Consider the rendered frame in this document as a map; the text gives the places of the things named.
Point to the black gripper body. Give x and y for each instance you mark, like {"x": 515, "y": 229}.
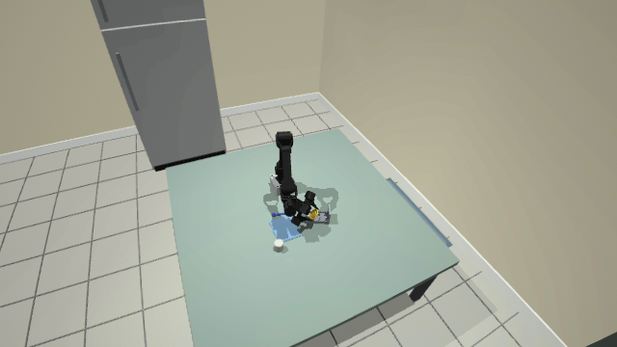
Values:
{"x": 296, "y": 220}

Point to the light blue flat square mat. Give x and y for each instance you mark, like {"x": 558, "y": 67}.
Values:
{"x": 284, "y": 229}

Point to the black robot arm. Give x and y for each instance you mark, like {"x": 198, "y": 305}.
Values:
{"x": 284, "y": 141}

